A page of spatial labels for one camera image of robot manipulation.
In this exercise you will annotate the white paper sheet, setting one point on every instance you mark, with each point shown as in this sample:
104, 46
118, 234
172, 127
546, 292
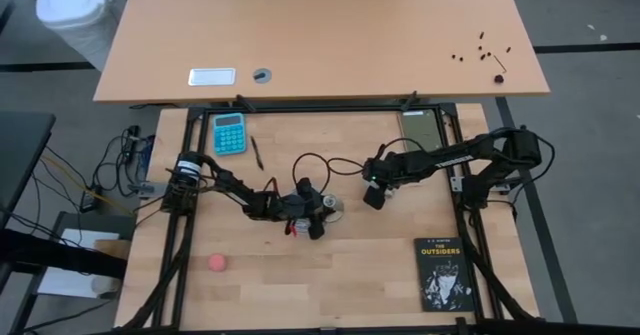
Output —
65, 282

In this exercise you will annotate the beige wooden desk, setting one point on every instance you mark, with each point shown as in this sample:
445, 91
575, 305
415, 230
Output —
325, 25

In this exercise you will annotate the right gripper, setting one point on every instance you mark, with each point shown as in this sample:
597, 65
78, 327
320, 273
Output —
382, 171

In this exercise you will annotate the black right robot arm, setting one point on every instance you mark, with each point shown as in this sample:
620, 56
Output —
450, 157

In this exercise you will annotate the olive green notebook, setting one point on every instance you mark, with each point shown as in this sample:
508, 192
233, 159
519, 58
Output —
422, 130

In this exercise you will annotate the dark pen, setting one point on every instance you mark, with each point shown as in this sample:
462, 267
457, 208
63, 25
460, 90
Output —
257, 154

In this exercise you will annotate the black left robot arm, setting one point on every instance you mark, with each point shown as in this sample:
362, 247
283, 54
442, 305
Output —
235, 185

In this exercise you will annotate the small black knob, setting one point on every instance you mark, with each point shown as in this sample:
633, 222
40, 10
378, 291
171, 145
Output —
498, 78

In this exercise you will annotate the white trash bin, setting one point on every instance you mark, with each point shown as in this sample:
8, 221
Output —
75, 5

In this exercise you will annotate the round grey desk grommet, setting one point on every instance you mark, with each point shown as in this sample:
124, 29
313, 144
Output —
262, 75

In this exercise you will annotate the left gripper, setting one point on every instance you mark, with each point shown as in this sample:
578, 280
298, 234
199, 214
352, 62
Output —
287, 207

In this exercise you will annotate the black table leg bar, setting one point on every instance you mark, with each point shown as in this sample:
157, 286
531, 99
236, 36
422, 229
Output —
50, 257

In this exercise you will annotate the silver rectangular desk plate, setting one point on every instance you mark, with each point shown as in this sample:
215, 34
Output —
212, 77

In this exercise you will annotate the black side desk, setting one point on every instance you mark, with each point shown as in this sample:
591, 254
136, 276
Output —
20, 150

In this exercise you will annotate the black hex key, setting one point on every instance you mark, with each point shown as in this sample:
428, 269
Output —
501, 65

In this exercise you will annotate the brass lamp base socket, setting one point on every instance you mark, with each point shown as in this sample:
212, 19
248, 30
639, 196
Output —
334, 211

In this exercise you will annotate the black power adapter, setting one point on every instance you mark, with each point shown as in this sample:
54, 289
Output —
90, 200

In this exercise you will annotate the black power strip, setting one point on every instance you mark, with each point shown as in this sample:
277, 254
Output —
131, 140

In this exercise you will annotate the teal calculator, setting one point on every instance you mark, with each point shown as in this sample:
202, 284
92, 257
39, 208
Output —
230, 135

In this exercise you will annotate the black Outsiders book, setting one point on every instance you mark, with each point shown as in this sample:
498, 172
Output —
444, 275

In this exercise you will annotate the black frame strut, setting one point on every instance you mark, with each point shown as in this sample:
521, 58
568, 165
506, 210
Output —
410, 100
245, 103

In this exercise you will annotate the pink ball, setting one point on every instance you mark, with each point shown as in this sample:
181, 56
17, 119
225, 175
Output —
218, 263

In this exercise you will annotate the black aluminium table frame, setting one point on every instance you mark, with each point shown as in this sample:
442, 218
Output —
325, 108

